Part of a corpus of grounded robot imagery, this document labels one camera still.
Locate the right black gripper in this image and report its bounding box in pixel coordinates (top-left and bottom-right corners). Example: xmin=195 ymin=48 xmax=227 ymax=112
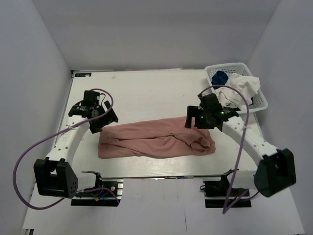
xmin=185 ymin=106 xmax=215 ymax=129

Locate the pink t shirt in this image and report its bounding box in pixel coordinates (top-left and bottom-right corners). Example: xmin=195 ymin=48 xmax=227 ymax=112
xmin=98 ymin=117 xmax=216 ymax=159

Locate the white t shirt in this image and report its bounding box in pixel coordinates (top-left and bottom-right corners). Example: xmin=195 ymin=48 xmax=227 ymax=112
xmin=215 ymin=73 xmax=261 ymax=111

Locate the blue t shirt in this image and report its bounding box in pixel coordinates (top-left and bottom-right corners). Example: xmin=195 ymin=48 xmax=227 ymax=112
xmin=211 ymin=70 xmax=228 ymax=85

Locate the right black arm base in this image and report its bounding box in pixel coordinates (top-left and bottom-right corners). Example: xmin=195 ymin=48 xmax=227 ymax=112
xmin=200 ymin=172 xmax=252 ymax=209

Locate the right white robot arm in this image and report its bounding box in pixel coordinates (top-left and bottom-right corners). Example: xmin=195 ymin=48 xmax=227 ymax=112
xmin=185 ymin=94 xmax=296 ymax=197

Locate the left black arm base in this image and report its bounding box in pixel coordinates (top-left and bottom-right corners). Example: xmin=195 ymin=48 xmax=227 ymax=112
xmin=70 ymin=179 xmax=124 ymax=207

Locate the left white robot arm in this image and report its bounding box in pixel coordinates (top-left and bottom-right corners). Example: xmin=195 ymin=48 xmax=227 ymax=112
xmin=34 ymin=89 xmax=118 ymax=199

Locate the small teal label sticker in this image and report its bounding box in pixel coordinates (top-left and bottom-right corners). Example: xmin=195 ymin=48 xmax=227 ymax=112
xmin=74 ymin=72 xmax=92 ymax=77

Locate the white plastic basket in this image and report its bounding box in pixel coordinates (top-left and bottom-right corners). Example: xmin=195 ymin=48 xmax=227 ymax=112
xmin=204 ymin=62 xmax=268 ymax=114

